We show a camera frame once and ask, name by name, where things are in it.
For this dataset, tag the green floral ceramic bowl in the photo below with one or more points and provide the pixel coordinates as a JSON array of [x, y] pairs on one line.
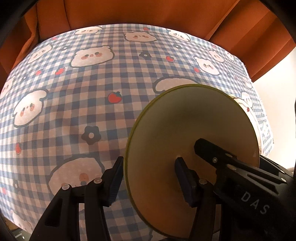
[[185, 125]]

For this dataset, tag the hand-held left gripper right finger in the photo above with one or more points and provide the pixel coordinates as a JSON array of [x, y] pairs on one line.
[[185, 183]]

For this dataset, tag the rust orange curtain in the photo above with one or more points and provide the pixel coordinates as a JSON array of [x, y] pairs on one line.
[[138, 11]]

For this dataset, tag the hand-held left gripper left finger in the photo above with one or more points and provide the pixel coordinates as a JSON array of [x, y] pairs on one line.
[[114, 185]]

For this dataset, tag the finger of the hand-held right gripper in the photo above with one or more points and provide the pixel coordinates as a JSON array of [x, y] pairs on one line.
[[208, 150], [275, 168]]

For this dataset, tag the blue checked bear tablecloth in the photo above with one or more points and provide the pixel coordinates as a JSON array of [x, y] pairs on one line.
[[92, 81]]

